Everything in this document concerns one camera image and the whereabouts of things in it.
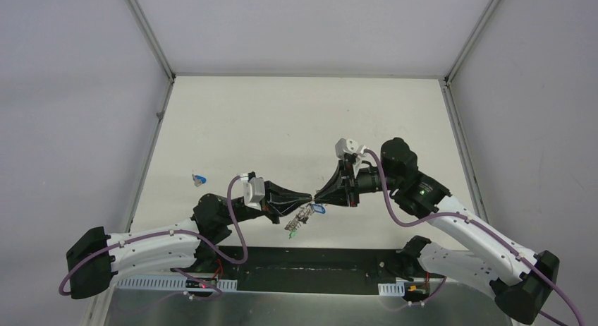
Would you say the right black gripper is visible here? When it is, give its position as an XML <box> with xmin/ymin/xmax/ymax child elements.
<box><xmin>314</xmin><ymin>159</ymin><xmax>400</xmax><ymax>208</ymax></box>

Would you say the round metal keyring disc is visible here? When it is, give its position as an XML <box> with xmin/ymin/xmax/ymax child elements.
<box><xmin>284</xmin><ymin>203</ymin><xmax>314</xmax><ymax>232</ymax></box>

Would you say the blue tagged key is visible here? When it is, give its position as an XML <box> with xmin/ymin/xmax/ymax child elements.
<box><xmin>311</xmin><ymin>203</ymin><xmax>326</xmax><ymax>214</ymax></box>
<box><xmin>192</xmin><ymin>174</ymin><xmax>207</xmax><ymax>187</ymax></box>

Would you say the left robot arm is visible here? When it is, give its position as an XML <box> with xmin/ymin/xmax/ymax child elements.
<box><xmin>59</xmin><ymin>172</ymin><xmax>312</xmax><ymax>300</ymax></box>

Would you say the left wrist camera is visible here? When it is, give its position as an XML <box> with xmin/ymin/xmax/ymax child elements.
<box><xmin>241</xmin><ymin>172</ymin><xmax>266</xmax><ymax>210</ymax></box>

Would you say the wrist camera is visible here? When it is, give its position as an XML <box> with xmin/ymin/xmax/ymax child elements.
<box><xmin>334</xmin><ymin>138</ymin><xmax>367</xmax><ymax>168</ymax></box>
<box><xmin>241</xmin><ymin>172</ymin><xmax>266</xmax><ymax>210</ymax></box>

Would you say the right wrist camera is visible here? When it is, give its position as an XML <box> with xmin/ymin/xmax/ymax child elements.
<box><xmin>334</xmin><ymin>138</ymin><xmax>367</xmax><ymax>168</ymax></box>

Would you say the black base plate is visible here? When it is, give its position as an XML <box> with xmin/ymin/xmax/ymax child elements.
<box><xmin>170</xmin><ymin>246</ymin><xmax>447</xmax><ymax>296</ymax></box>

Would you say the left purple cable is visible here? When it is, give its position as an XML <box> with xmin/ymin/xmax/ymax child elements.
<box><xmin>59</xmin><ymin>174</ymin><xmax>255</xmax><ymax>297</ymax></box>

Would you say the right white cable duct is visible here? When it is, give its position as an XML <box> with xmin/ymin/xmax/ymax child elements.
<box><xmin>377</xmin><ymin>282</ymin><xmax>405</xmax><ymax>297</ymax></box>

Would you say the white cable duct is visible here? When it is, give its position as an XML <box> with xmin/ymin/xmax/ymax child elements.
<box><xmin>116</xmin><ymin>274</ymin><xmax>213</xmax><ymax>292</ymax></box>
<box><xmin>377</xmin><ymin>282</ymin><xmax>405</xmax><ymax>297</ymax></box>

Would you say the left white cable duct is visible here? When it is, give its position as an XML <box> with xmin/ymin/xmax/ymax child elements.
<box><xmin>116</xmin><ymin>274</ymin><xmax>213</xmax><ymax>292</ymax></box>

